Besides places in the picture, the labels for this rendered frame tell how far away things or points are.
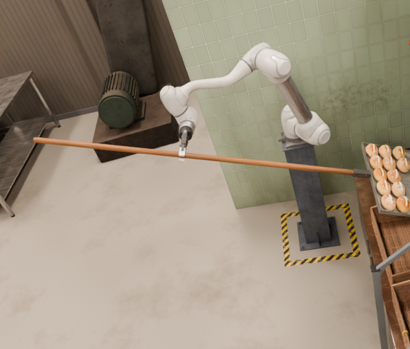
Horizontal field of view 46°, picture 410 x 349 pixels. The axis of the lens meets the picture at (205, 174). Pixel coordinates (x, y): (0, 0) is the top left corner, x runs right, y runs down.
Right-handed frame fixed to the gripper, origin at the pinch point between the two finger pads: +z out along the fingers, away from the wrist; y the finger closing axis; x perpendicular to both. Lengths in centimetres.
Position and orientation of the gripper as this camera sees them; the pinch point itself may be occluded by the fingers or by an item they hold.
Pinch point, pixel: (181, 154)
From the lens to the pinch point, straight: 256.8
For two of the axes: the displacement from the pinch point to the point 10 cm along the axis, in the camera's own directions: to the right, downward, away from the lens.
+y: -0.7, 7.5, 6.6
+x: -9.9, -1.0, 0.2
